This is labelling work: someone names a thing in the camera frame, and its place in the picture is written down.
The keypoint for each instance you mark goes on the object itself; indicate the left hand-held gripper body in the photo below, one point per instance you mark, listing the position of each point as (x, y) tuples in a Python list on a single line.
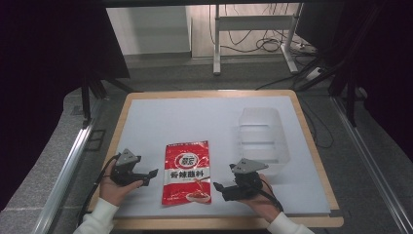
[(127, 171)]

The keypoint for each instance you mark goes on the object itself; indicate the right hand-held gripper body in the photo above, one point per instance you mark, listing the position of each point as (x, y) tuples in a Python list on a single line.
[(246, 182)]

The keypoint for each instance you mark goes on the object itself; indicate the person's right hand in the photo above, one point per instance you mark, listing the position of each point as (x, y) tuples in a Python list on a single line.
[(259, 204)]

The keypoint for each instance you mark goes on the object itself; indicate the wooden table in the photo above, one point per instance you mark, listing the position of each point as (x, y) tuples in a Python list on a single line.
[(207, 223)]

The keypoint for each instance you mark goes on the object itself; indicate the white cabinet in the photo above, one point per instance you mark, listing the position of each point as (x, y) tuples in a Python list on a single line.
[(147, 31)]

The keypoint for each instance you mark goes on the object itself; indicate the white table mat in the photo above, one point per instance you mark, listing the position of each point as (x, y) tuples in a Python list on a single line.
[(181, 123)]

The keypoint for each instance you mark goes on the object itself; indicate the aluminium rail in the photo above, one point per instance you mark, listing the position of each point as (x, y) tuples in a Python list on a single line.
[(370, 162), (61, 175)]

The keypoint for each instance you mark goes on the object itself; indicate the dark curtain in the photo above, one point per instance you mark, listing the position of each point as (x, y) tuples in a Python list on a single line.
[(383, 58), (48, 65)]

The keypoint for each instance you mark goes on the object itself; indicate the clear plastic container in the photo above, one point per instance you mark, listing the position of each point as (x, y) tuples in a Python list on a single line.
[(263, 139)]

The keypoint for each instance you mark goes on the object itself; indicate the person's left hand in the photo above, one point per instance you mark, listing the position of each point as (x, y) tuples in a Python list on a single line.
[(113, 191)]

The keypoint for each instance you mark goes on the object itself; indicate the white power strip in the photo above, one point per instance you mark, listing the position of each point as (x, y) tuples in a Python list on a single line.
[(314, 73)]

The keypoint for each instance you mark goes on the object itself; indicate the red seasoning packet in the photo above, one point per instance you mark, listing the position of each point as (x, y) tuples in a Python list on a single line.
[(186, 174)]

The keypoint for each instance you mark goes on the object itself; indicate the white metal desk frame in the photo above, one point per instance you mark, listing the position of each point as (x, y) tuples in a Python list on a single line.
[(253, 22)]

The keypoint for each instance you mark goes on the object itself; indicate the black metal stand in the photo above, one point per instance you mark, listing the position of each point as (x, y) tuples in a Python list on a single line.
[(86, 100)]

